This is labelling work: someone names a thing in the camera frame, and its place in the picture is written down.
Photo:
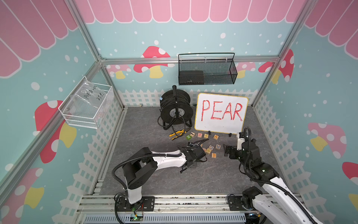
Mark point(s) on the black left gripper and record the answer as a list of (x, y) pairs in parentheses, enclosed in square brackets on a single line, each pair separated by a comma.
[(194, 165)]

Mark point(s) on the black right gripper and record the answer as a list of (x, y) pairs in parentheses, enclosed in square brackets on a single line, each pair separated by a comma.
[(232, 154)]

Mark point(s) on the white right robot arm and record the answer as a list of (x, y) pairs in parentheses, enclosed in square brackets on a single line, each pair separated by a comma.
[(274, 193)]

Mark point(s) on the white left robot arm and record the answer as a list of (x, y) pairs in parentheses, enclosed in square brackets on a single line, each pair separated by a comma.
[(134, 172)]

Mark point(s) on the whiteboard with red PEAR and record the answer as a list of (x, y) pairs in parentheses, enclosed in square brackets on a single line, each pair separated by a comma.
[(220, 113)]

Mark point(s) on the black box in basket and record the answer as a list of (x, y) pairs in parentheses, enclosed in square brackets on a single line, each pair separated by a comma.
[(191, 78)]

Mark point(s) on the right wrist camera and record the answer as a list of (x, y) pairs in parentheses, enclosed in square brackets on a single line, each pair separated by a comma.
[(241, 138)]

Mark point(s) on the yellow handled pliers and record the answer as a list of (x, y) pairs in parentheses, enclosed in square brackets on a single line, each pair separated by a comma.
[(177, 134)]

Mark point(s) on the black cable reel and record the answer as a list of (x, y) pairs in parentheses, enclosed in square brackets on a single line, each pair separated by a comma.
[(175, 109)]

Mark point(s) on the black mesh wall basket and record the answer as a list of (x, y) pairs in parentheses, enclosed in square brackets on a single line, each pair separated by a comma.
[(218, 68)]

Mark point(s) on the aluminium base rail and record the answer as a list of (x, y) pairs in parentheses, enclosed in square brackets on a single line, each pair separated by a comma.
[(187, 209)]

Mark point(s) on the clear plastic wall bin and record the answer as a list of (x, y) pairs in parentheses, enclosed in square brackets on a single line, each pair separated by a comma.
[(87, 104)]

